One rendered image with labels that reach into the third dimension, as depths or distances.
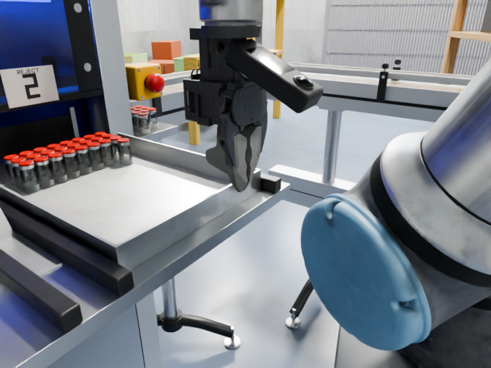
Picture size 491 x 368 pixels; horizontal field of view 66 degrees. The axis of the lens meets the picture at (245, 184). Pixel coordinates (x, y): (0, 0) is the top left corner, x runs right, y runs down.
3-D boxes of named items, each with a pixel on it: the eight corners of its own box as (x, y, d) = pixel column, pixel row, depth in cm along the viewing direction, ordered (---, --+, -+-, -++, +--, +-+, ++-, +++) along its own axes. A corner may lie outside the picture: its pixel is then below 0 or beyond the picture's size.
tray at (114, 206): (-21, 193, 57) (-28, 171, 56) (121, 149, 76) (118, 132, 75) (120, 276, 39) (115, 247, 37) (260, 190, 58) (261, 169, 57)
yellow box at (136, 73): (118, 98, 85) (113, 64, 82) (142, 93, 90) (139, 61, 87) (140, 101, 81) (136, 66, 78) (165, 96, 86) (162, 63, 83)
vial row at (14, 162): (14, 188, 58) (6, 160, 57) (112, 155, 72) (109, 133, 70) (21, 190, 57) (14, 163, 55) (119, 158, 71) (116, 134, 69)
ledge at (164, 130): (99, 136, 91) (98, 128, 91) (141, 125, 101) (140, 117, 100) (137, 147, 84) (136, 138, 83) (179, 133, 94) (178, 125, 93)
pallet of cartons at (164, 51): (168, 78, 754) (165, 39, 724) (212, 81, 727) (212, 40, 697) (131, 89, 643) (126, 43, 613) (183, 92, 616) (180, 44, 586)
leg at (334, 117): (304, 281, 163) (318, 105, 132) (313, 271, 170) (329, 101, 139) (324, 289, 158) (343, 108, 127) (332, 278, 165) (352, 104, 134)
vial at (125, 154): (117, 164, 68) (113, 139, 66) (127, 161, 69) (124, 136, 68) (125, 166, 67) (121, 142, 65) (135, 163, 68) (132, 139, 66)
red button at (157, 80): (142, 92, 82) (139, 73, 80) (155, 90, 85) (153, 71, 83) (153, 94, 80) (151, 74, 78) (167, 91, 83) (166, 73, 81)
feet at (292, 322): (280, 323, 151) (282, 296, 145) (332, 263, 188) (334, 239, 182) (298, 333, 146) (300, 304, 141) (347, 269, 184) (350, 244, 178)
